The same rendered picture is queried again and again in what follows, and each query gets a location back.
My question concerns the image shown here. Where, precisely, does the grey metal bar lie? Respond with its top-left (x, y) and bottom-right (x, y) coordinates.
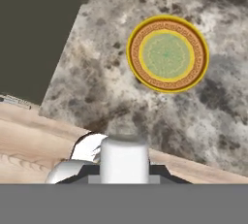
top-left (0, 93), bottom-right (33, 111)

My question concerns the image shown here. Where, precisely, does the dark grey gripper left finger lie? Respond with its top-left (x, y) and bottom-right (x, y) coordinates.
top-left (57, 164), bottom-right (102, 185)

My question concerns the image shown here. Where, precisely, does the white glossy curved object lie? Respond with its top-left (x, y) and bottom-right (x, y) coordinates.
top-left (44, 132), bottom-right (109, 185)

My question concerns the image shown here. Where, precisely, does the light wood counter panel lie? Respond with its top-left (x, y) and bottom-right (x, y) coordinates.
top-left (0, 101), bottom-right (248, 185)

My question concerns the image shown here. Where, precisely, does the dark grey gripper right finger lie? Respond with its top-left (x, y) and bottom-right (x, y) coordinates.
top-left (147, 164), bottom-right (192, 185)

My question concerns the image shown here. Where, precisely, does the white round cylinder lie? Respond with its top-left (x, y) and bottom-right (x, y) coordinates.
top-left (99, 134), bottom-right (151, 185)

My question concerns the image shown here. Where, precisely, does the yellow rimmed patterned plate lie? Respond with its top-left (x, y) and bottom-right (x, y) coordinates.
top-left (126, 14), bottom-right (210, 94)

